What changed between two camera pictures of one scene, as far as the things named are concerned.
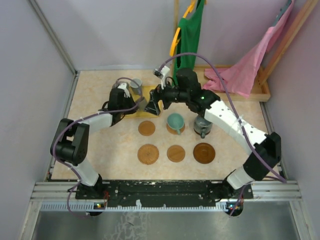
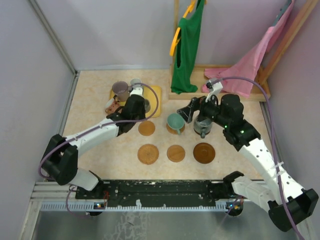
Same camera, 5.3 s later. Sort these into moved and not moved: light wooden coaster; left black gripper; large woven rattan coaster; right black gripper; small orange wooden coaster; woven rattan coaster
Moved: right black gripper; left black gripper
Not moved: small orange wooden coaster; large woven rattan coaster; woven rattan coaster; light wooden coaster
